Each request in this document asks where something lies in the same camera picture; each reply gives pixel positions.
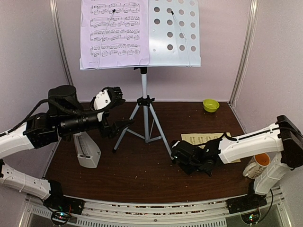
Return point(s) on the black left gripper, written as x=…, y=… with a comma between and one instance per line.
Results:
x=116, y=127

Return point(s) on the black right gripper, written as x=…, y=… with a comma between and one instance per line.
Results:
x=188, y=171

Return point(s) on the yellow sheet music page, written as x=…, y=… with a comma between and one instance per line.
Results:
x=189, y=138

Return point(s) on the purple sheet music page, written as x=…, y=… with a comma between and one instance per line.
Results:
x=114, y=34

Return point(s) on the white folding music stand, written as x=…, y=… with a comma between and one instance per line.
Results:
x=173, y=42

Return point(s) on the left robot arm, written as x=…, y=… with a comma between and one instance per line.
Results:
x=58, y=117

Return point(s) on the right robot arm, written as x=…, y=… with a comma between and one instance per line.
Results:
x=281, y=137

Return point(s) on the white metronome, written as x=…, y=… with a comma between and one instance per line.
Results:
x=88, y=152

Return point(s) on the green bowl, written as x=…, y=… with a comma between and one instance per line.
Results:
x=210, y=105

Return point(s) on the white mug orange inside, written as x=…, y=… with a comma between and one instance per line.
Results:
x=256, y=166

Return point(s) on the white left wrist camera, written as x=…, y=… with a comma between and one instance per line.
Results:
x=107, y=98

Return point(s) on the aluminium front rail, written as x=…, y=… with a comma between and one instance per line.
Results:
x=209, y=213

